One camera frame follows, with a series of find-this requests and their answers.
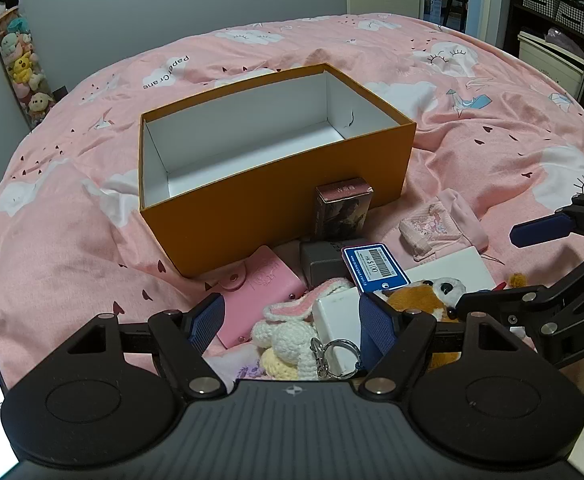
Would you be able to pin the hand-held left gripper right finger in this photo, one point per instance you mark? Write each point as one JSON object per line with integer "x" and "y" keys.
{"x": 377, "y": 327}

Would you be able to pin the orange cardboard box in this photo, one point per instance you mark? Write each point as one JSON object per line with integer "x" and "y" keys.
{"x": 221, "y": 230}

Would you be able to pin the clear tube of plush toys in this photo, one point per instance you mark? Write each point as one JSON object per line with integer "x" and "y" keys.
{"x": 21, "y": 67}

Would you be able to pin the blue white card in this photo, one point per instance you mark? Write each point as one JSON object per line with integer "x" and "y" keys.
{"x": 372, "y": 267}

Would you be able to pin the small white box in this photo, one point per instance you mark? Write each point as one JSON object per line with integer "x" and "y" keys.
{"x": 337, "y": 315}

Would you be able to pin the small pink card box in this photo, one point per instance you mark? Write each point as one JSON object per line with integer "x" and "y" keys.
{"x": 343, "y": 212}

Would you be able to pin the pink card holder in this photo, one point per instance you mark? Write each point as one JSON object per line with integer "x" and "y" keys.
{"x": 257, "y": 295}

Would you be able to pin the dark wooden shelf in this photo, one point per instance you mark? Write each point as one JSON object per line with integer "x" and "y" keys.
{"x": 514, "y": 25}

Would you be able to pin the orange fox plush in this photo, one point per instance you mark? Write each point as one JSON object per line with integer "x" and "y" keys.
{"x": 412, "y": 300}

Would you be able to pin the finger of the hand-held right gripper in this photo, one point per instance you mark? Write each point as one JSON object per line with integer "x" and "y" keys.
{"x": 537, "y": 230}
{"x": 497, "y": 301}

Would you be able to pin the pink printed underwear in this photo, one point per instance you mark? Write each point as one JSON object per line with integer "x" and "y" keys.
{"x": 437, "y": 230}

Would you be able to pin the checked storage basket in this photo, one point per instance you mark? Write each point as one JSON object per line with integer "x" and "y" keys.
{"x": 539, "y": 2}
{"x": 574, "y": 17}

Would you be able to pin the white storage bin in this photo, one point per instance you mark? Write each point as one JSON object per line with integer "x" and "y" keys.
{"x": 547, "y": 65}

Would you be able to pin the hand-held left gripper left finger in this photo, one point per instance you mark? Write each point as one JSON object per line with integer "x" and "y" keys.
{"x": 206, "y": 322}

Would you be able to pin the purple bag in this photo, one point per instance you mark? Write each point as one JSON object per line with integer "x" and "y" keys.
{"x": 567, "y": 40}

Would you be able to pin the grey box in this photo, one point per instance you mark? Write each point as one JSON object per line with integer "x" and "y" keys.
{"x": 322, "y": 262}

